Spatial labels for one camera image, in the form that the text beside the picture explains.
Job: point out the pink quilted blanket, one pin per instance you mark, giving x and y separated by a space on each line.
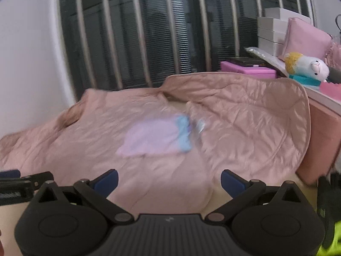
253 125

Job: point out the grey patterned flat packet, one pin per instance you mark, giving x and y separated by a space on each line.
262 52

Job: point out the pink foam piece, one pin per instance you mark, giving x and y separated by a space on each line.
330 87

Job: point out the window with white bars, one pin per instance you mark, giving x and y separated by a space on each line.
149 32

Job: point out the pink sheer bag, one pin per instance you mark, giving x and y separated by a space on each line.
334 56

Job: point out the black and neon green clothes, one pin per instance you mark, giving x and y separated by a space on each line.
329 213

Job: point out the black flat case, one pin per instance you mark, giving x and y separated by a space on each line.
243 60

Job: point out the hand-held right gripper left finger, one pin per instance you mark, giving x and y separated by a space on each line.
108 182

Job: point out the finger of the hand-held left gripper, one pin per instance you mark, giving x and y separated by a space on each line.
32 180
10 173

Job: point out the pink and blue garment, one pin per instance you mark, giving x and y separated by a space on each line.
149 138

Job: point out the pink pillow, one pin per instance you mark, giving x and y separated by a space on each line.
306 40

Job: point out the pink headboard with white ledge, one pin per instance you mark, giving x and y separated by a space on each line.
323 138

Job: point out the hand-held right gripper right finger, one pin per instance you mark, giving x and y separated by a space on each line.
231 183

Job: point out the white plush toy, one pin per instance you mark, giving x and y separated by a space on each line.
311 68

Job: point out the pink box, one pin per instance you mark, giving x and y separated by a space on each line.
247 72

